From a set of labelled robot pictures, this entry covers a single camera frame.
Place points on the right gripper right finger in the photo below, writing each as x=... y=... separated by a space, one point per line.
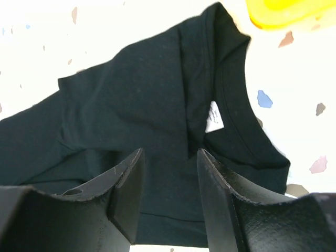
x=240 y=215

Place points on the yellow plastic bin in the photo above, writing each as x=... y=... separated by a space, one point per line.
x=274 y=15

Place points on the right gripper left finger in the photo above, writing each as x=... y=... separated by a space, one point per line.
x=104 y=210

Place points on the black t shirt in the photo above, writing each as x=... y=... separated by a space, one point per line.
x=171 y=94

